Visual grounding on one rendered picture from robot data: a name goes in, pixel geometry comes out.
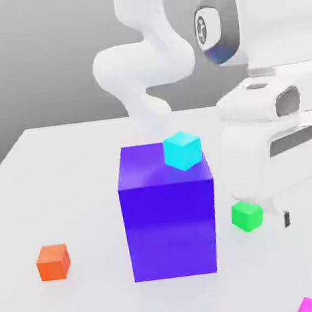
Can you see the small orange cube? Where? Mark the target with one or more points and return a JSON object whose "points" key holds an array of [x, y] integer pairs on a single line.
{"points": [[52, 263]]}

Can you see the large purple box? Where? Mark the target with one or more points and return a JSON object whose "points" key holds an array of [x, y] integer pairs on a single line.
{"points": [[168, 226]]}

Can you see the small green cube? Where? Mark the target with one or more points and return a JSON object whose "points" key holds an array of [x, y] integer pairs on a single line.
{"points": [[246, 216]]}

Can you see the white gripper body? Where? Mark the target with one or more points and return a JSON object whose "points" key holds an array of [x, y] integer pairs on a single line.
{"points": [[248, 166]]}

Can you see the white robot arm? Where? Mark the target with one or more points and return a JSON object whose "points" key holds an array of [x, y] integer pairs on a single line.
{"points": [[144, 63]]}

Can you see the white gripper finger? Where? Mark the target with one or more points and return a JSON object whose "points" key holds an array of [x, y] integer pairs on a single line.
{"points": [[278, 213]]}

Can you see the small cyan cube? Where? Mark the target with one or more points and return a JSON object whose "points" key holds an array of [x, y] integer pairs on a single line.
{"points": [[182, 150]]}

